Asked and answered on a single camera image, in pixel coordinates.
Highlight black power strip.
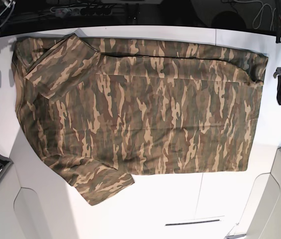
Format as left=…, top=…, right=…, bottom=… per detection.
left=50, top=5, right=113, bottom=17

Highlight camouflage T-shirt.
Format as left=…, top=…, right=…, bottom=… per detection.
left=11, top=34, right=268, bottom=205

